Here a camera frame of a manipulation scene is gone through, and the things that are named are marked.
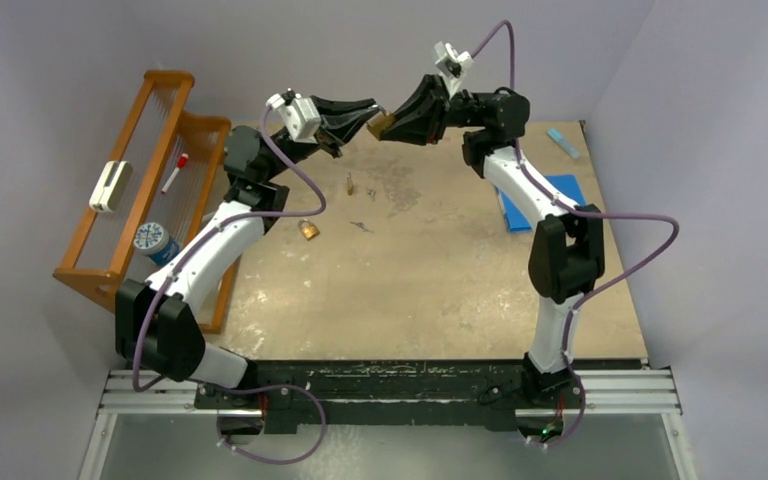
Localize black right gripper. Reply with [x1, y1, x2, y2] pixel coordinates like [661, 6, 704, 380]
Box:
[376, 75, 489, 148]

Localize brass padlock with key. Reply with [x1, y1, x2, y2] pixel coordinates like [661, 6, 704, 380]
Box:
[297, 219, 321, 241]
[366, 105, 396, 141]

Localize small silver key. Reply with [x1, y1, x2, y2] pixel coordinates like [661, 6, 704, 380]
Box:
[350, 221, 373, 233]

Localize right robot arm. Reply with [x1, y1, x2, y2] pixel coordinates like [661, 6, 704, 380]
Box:
[368, 74, 605, 407]

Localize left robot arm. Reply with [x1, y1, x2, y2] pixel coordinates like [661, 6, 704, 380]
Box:
[115, 92, 381, 409]

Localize small brass object upright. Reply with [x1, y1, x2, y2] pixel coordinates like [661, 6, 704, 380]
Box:
[346, 174, 355, 196]

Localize light blue marker pen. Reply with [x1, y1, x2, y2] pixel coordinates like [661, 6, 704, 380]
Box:
[547, 128, 581, 160]

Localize blue folder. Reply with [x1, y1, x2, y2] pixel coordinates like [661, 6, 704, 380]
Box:
[494, 174, 585, 233]

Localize red capped marker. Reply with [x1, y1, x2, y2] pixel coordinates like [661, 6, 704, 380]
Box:
[161, 153, 190, 195]

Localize orange wooden rack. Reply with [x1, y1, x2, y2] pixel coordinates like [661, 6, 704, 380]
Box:
[53, 70, 231, 310]

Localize blue white tape roll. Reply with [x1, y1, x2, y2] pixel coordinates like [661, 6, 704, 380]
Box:
[133, 222, 180, 267]

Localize white stapler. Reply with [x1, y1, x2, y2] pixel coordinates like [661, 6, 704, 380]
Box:
[88, 160, 133, 213]

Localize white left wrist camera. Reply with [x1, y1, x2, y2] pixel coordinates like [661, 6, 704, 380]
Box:
[266, 89, 322, 144]

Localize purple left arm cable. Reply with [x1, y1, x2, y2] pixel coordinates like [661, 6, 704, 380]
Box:
[131, 105, 328, 466]

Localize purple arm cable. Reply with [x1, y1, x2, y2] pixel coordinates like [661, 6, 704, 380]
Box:
[470, 19, 681, 452]
[131, 105, 328, 466]

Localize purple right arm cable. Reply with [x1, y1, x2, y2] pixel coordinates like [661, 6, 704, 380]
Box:
[470, 19, 681, 452]

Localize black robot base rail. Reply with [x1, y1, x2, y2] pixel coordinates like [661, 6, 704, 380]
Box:
[95, 351, 683, 439]

